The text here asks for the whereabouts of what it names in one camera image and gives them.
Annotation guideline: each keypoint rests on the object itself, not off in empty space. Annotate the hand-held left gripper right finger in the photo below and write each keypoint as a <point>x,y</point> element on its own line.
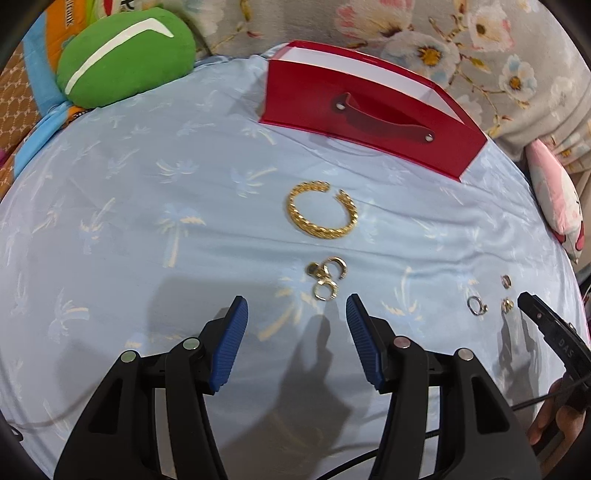
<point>364,341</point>

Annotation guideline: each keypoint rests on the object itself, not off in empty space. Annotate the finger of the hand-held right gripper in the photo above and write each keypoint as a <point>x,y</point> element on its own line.
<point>549,330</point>

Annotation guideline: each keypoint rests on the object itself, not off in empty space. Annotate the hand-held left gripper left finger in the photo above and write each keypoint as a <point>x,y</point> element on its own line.
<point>228,341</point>

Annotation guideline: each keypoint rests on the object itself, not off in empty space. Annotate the person's right hand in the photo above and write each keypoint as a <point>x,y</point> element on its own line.
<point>556,422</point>

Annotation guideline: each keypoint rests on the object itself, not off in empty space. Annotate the light blue palm-print sheet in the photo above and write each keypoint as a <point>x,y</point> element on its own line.
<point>184,258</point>

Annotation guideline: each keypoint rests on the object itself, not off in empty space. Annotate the pink patterned pillow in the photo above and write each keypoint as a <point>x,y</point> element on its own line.
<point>554,198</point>

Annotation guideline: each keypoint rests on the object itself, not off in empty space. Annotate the grey floral blanket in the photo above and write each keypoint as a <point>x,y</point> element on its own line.
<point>438,50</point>

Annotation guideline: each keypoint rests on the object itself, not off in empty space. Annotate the green pillow with white stripe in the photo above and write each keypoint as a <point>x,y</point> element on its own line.
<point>124,60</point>

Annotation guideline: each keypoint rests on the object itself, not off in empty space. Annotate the orange and blue printed cloth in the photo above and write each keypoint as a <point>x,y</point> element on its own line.
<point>46,83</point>

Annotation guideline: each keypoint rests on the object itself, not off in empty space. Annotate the brown patterned cloth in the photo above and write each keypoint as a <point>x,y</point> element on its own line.
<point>16,106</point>

